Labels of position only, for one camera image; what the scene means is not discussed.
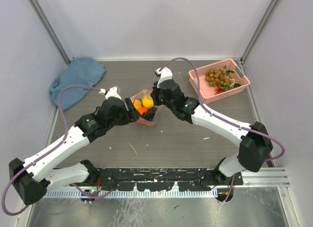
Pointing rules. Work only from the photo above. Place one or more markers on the white slotted cable duct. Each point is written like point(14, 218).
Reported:
point(174, 193)

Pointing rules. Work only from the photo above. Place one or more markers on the aluminium frame post right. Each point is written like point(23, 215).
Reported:
point(261, 26)

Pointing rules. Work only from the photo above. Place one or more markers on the aluminium frame post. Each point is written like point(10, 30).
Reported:
point(261, 26)
point(49, 29)

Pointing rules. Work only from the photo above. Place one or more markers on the orange persimmon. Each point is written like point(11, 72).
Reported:
point(142, 110)

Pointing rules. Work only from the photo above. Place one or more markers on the pink perforated plastic basket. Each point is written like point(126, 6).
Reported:
point(207, 93)

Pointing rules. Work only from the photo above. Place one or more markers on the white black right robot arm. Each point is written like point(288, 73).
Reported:
point(251, 140)

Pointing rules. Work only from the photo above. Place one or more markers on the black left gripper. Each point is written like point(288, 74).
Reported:
point(131, 115)

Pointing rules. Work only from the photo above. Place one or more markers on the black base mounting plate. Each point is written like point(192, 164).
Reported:
point(127, 179)

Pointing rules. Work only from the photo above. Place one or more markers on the orange-yellow peach fruit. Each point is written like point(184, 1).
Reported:
point(137, 104)

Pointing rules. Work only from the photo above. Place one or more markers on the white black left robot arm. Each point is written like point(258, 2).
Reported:
point(35, 176)

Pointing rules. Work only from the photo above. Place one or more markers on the yellow round fruit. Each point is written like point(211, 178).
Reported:
point(147, 102)

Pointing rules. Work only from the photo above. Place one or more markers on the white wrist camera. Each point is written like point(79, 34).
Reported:
point(112, 92)
point(163, 74)

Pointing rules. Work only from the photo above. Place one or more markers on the brown longan bunch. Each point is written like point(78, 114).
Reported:
point(220, 77)

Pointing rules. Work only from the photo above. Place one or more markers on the dark grape bunch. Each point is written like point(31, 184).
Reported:
point(150, 114)

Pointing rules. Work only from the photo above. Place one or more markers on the aluminium frame post left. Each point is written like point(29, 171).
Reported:
point(49, 29)

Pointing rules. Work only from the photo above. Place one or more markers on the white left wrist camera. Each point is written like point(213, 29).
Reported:
point(112, 92)

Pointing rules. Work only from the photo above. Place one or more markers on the blue cloth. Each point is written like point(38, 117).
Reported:
point(81, 71)

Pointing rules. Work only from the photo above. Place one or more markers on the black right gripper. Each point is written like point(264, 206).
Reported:
point(154, 94)

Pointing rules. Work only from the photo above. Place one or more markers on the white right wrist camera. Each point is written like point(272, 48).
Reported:
point(163, 74)

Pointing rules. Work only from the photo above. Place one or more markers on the clear zip top bag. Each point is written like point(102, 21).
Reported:
point(145, 92)

